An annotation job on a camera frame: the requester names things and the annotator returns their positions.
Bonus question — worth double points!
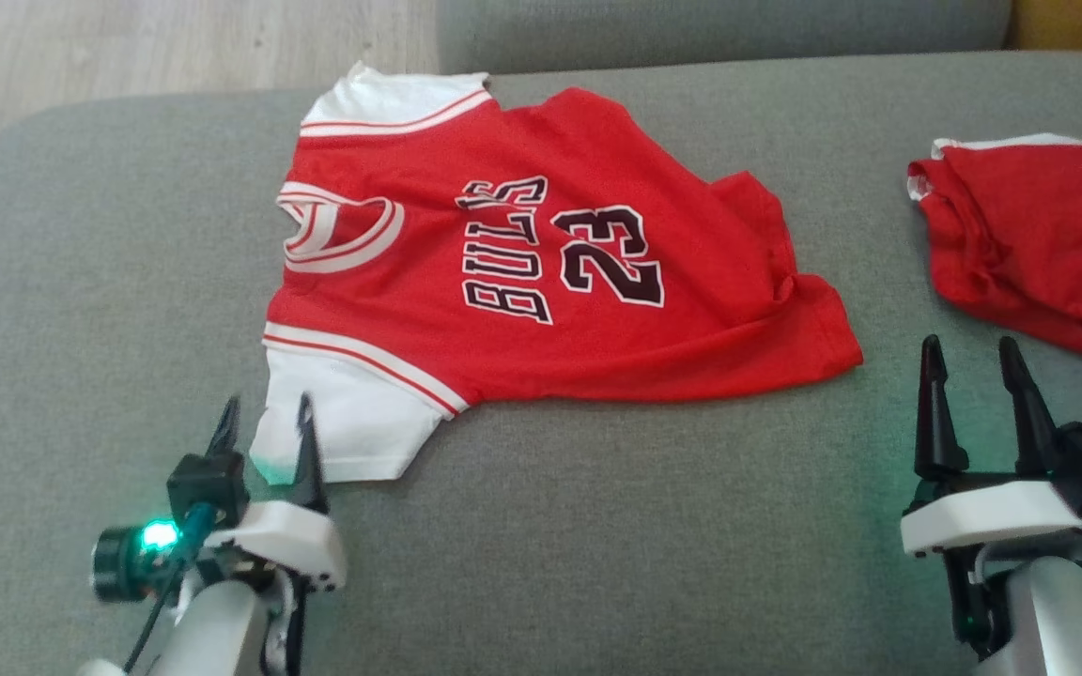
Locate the grey sofa seat cushion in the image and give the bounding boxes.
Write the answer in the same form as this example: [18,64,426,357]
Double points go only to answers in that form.
[0,51,1082,676]

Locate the grey sofa cushion with seam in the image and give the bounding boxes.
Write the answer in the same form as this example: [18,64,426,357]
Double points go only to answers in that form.
[435,0,1014,75]

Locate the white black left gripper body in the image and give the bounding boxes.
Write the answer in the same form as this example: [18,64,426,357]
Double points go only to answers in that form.
[201,499,348,594]

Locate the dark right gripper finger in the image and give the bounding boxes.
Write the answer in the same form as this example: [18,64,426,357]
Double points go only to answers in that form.
[998,335,1065,477]
[913,334,971,482]

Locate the mustard yellow upholstered furniture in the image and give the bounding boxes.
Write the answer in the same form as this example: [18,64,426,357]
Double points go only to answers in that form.
[1004,0,1082,55]

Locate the black cable with blue plug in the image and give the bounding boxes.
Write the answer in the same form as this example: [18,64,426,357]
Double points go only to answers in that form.
[121,500,220,676]

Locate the red basketball jersey number 23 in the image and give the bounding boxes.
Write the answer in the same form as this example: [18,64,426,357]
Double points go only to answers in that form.
[249,61,865,485]

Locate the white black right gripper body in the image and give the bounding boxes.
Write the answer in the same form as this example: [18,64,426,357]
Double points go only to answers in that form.
[899,468,1082,559]

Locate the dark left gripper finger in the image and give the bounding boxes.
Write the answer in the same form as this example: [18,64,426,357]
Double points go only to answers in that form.
[205,395,242,463]
[291,392,332,515]

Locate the red shorts with white trim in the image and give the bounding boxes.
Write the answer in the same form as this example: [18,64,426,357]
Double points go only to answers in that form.
[906,132,1082,366]

